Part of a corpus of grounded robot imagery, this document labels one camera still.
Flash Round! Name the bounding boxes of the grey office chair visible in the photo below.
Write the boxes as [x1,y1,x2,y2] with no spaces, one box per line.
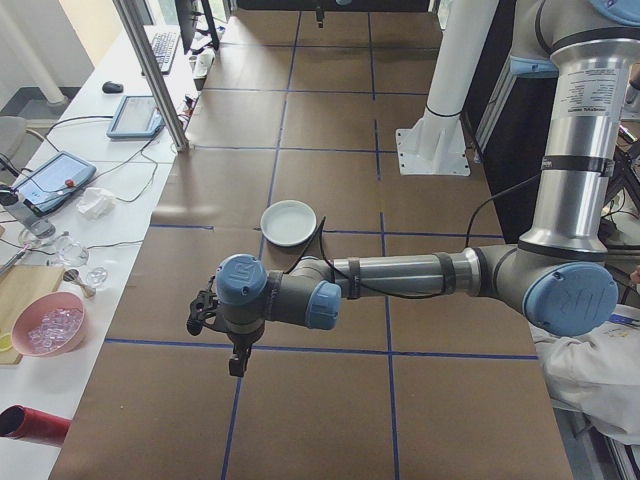
[0,115,49,187]

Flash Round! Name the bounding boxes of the black computer keyboard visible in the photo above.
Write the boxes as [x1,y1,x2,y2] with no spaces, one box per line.
[148,31,182,76]

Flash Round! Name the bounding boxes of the metal cocktail jigger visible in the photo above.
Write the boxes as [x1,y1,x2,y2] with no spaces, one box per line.
[63,268,97,300]

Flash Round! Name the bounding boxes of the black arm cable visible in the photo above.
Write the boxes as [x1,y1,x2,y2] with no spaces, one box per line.
[298,172,545,300]

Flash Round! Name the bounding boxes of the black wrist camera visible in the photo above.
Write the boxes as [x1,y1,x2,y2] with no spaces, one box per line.
[186,287,222,337]

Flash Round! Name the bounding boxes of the white round plate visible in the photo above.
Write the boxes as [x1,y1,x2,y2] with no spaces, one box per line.
[260,199,318,249]

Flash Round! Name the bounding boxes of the red cylinder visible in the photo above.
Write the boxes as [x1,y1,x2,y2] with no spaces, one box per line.
[0,404,73,447]

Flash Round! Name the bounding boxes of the black pendant cable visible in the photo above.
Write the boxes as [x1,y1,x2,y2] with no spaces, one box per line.
[17,115,116,176]
[94,137,176,204]

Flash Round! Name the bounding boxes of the pink bowl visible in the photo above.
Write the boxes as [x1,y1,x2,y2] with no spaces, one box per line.
[11,291,88,358]

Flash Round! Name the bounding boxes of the wooden cutting board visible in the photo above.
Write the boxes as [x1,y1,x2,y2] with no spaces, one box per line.
[0,264,67,366]

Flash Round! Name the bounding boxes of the aluminium frame post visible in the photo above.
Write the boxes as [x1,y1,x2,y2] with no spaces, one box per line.
[112,0,191,154]

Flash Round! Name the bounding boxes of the aluminium V-frame bar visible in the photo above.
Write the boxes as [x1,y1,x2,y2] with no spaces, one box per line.
[474,54,524,149]

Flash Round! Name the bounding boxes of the clear bottle with black cap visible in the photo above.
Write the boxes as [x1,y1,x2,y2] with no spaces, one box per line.
[0,183,57,239]

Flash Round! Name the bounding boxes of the black V-frame cover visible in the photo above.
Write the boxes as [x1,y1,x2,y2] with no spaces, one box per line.
[462,0,556,246]

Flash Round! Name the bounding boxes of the grey metal rail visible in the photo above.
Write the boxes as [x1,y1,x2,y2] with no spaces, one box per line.
[552,399,640,480]

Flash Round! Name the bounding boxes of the crumpled white tissue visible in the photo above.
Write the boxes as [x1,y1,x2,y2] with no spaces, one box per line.
[75,186,118,221]

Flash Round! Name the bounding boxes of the blue-framed teach pendant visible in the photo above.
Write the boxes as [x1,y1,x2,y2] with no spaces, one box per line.
[9,150,98,218]
[105,94,166,141]

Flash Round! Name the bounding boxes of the white side desk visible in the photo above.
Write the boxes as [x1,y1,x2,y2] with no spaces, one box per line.
[0,22,201,480]

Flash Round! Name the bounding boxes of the large clear glass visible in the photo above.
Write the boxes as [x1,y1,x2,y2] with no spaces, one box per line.
[49,233,91,269]

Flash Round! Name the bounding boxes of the white pedestal column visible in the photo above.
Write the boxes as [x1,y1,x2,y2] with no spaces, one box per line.
[394,0,473,177]

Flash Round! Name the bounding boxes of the small clear glass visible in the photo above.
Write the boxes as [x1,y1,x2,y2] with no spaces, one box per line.
[83,266,110,290]

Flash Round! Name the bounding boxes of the clear round glass lid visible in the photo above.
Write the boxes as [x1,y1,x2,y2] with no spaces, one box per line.
[17,227,49,251]

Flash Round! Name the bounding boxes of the clear plastic ice cubes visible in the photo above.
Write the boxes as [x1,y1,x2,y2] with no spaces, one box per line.
[27,306,84,351]

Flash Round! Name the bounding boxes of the black computer monitor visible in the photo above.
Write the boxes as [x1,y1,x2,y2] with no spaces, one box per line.
[173,0,222,56]

